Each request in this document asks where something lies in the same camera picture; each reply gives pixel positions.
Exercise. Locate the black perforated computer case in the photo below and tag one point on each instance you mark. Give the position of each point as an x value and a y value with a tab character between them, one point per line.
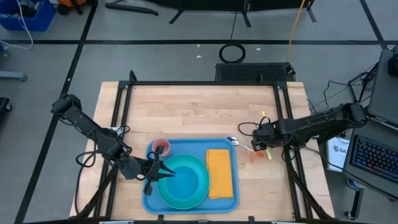
252	72

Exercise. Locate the black chair part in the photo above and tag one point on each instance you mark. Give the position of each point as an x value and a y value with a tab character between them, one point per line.
3	107

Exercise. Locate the blue storage bin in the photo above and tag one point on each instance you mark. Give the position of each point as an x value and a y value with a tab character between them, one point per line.
40	20

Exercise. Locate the grey closed laptop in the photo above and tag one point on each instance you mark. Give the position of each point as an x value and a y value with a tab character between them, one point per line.
384	93

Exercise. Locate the orange napkin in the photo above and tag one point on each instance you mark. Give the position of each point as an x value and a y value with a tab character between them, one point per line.
219	174

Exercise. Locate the black stand foot bar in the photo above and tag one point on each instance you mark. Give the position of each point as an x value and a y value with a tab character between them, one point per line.
130	8

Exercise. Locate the blue plastic tray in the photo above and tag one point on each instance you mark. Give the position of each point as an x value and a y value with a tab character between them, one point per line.
192	146

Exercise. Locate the laptop with backlit keyboard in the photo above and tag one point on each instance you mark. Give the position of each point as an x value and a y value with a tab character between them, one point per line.
373	155

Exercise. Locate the grey chair base leg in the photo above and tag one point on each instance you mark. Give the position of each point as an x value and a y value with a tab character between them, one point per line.
12	75

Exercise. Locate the black aluminium table frame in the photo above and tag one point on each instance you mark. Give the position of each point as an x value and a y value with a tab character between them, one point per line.
202	83

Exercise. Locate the black equipment stand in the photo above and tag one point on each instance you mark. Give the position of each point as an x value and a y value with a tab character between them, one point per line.
217	4

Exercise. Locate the teal round plate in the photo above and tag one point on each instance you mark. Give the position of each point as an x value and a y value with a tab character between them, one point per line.
202	186

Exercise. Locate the pink plastic cup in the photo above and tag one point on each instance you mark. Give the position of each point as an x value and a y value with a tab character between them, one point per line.
161	141

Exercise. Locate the white printed paper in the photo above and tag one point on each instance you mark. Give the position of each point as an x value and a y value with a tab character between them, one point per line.
337	155

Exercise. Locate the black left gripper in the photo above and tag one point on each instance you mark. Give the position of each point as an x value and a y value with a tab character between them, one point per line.
136	168

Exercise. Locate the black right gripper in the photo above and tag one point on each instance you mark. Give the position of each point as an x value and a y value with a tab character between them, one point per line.
265	135

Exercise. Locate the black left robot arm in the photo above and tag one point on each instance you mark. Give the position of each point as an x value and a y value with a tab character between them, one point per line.
90	127

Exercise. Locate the black cart leg with caster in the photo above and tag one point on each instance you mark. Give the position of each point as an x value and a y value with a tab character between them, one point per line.
356	202

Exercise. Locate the orange and black object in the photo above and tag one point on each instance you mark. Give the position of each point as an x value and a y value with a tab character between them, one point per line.
71	2

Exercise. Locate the blue tape roll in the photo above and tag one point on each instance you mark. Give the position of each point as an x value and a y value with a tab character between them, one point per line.
354	184

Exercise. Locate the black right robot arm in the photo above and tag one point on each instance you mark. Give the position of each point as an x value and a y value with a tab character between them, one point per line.
320	123

